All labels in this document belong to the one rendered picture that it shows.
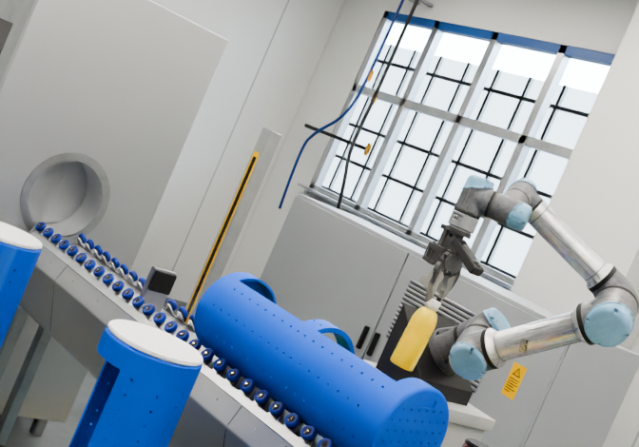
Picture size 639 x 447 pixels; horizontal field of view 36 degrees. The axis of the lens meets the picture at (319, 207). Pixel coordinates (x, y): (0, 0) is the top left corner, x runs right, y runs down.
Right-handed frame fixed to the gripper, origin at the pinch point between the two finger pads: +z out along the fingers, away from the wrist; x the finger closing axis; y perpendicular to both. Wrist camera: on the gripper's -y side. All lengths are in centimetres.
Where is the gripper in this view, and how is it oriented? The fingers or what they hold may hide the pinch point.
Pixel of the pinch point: (435, 299)
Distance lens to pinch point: 269.2
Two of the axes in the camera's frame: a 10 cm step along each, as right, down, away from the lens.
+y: -6.2, -3.1, 7.2
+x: -6.8, -2.6, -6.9
